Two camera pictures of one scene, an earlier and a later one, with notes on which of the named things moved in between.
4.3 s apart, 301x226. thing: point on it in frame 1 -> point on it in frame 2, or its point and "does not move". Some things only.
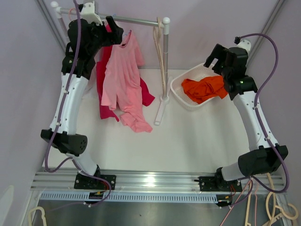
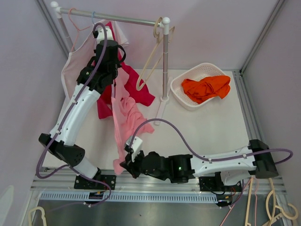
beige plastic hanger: x=157 y=31 -> x=138 y=86
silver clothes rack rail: x=116 y=17 does not move
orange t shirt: x=205 y=88 does not move
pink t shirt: x=122 y=86 -> x=127 y=119
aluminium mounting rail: x=44 y=181 does not move
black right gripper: x=219 y=53 -> x=130 y=165
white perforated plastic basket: x=198 y=72 does not move
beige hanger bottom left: x=43 y=215 does not move
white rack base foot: x=164 y=101 does not move
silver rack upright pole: x=166 y=27 does not move
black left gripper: x=116 y=36 -> x=117 y=63
